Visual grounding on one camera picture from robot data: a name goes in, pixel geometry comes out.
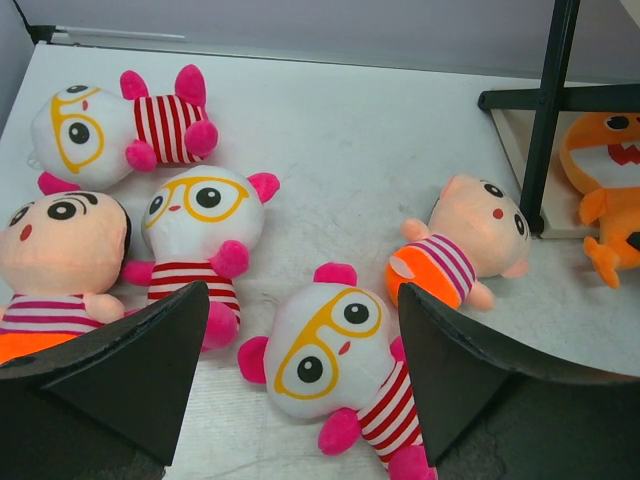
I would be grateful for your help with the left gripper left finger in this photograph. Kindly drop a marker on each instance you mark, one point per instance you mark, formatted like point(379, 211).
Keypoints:
point(109, 404)

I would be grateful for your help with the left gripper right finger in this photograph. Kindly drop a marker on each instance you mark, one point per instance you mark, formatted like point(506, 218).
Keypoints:
point(491, 407)

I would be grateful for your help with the peach boy plush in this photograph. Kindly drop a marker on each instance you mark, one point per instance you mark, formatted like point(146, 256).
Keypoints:
point(475, 231)
point(61, 255)

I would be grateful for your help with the orange shark plush back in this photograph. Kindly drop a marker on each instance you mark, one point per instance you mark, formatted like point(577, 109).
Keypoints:
point(600, 157)

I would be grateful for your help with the cream black three-tier shelf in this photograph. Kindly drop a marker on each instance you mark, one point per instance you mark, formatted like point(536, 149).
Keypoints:
point(526, 121)

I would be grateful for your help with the white pink glasses plush front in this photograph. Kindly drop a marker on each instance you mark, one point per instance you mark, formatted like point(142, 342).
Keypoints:
point(330, 355)

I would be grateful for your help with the white pink glasses plush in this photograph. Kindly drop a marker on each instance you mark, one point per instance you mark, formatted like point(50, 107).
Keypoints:
point(201, 225)
point(330, 355)

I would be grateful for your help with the white pink glasses plush middle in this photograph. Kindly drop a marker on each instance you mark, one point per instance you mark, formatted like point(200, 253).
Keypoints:
point(201, 225)

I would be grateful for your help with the white pink striped plush back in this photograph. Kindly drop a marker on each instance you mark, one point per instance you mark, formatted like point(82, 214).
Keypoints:
point(88, 138)

